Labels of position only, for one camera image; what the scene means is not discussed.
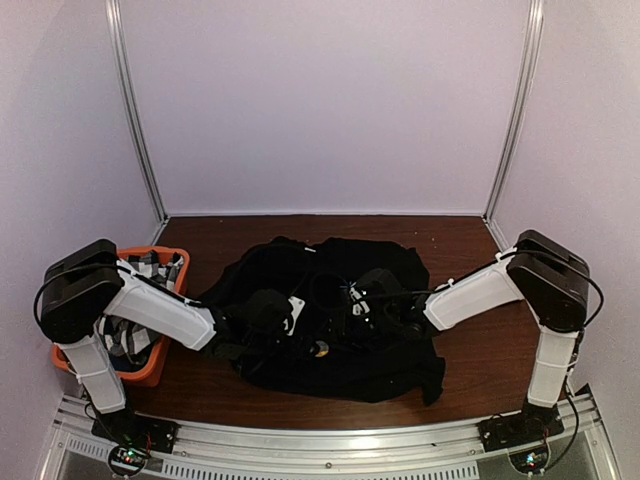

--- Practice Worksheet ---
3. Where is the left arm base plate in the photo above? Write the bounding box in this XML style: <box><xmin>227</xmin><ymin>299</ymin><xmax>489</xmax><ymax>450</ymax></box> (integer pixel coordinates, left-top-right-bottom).
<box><xmin>91</xmin><ymin>410</ymin><xmax>178</xmax><ymax>454</ymax></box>

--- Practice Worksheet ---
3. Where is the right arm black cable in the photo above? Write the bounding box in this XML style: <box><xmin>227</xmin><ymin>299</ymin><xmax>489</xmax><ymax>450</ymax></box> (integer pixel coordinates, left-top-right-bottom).
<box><xmin>307</xmin><ymin>272</ymin><xmax>436</xmax><ymax>314</ymax></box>

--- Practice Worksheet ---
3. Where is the orange plastic bin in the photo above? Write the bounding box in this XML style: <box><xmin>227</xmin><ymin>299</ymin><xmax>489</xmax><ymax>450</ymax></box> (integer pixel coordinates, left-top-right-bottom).
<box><xmin>52</xmin><ymin>244</ymin><xmax>192</xmax><ymax>389</ymax></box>

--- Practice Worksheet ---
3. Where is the right aluminium corner post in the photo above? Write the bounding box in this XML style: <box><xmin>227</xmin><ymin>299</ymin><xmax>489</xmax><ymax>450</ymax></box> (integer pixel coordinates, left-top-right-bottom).
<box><xmin>483</xmin><ymin>0</ymin><xmax>545</xmax><ymax>225</ymax></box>

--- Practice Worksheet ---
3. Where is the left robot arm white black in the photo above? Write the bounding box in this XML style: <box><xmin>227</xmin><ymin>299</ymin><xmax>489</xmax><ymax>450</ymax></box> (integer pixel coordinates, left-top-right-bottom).
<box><xmin>33</xmin><ymin>239</ymin><xmax>303</xmax><ymax>444</ymax></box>

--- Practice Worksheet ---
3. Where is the left circuit board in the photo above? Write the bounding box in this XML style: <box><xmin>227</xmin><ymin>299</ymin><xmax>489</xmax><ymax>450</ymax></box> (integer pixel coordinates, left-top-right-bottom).
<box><xmin>107</xmin><ymin>445</ymin><xmax>150</xmax><ymax>476</ymax></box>

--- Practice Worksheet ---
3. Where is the aluminium corner post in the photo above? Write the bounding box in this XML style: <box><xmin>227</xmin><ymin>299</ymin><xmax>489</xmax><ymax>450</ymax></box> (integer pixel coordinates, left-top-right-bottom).
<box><xmin>483</xmin><ymin>0</ymin><xmax>545</xmax><ymax>225</ymax></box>
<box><xmin>105</xmin><ymin>0</ymin><xmax>169</xmax><ymax>223</ymax></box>

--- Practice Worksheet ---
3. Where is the right circuit board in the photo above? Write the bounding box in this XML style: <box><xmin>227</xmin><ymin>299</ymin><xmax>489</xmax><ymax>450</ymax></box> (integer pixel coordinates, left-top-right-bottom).
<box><xmin>509</xmin><ymin>445</ymin><xmax>550</xmax><ymax>476</ymax></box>

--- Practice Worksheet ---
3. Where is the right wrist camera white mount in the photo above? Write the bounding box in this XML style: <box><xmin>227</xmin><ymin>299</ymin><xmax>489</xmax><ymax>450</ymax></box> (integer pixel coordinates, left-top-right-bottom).
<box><xmin>348</xmin><ymin>285</ymin><xmax>371</xmax><ymax>317</ymax></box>

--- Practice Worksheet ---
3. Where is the black white checkered shirt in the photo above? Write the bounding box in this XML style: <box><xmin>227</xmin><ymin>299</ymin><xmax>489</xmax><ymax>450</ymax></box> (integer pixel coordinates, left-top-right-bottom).
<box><xmin>96</xmin><ymin>260</ymin><xmax>179</xmax><ymax>356</ymax></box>

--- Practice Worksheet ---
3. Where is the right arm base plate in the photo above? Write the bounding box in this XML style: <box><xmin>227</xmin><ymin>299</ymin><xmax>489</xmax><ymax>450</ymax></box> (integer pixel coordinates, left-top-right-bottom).
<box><xmin>477</xmin><ymin>412</ymin><xmax>564</xmax><ymax>452</ymax></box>

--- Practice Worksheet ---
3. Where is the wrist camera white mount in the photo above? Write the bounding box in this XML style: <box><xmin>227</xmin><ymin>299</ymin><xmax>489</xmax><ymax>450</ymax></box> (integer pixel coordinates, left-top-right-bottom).
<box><xmin>283</xmin><ymin>296</ymin><xmax>306</xmax><ymax>336</ymax></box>
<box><xmin>348</xmin><ymin>285</ymin><xmax>371</xmax><ymax>317</ymax></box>

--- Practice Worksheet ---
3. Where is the aluminium front rail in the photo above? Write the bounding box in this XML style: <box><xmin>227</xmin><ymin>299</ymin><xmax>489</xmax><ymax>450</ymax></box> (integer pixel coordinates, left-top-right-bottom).
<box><xmin>42</xmin><ymin>392</ymin><xmax>621</xmax><ymax>480</ymax></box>

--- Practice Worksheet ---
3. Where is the round gold brooch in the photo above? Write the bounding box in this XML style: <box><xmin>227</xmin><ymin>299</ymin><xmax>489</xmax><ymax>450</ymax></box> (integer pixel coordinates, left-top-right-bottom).
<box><xmin>310</xmin><ymin>340</ymin><xmax>330</xmax><ymax>358</ymax></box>

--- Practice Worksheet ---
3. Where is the left aluminium corner post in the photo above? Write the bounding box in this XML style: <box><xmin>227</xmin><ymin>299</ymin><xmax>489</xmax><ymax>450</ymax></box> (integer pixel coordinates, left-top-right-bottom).
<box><xmin>105</xmin><ymin>0</ymin><xmax>169</xmax><ymax>223</ymax></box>

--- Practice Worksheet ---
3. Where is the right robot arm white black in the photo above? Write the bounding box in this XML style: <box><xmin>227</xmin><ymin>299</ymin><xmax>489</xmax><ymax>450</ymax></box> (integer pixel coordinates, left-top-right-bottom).
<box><xmin>336</xmin><ymin>230</ymin><xmax>604</xmax><ymax>442</ymax></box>

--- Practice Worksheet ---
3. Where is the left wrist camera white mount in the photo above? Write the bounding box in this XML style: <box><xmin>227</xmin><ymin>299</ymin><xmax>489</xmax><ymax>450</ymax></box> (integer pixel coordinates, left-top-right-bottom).
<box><xmin>283</xmin><ymin>296</ymin><xmax>306</xmax><ymax>336</ymax></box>

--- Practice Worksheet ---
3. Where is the circuit board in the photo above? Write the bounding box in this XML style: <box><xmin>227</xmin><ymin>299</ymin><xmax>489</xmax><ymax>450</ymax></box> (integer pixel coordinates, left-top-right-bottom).
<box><xmin>509</xmin><ymin>445</ymin><xmax>550</xmax><ymax>476</ymax></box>
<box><xmin>107</xmin><ymin>445</ymin><xmax>150</xmax><ymax>476</ymax></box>

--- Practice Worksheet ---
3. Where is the black t-shirt blue logo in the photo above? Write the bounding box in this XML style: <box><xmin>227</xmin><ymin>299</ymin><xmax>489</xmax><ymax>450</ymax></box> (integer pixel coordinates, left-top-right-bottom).
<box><xmin>200</xmin><ymin>237</ymin><xmax>446</xmax><ymax>405</ymax></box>

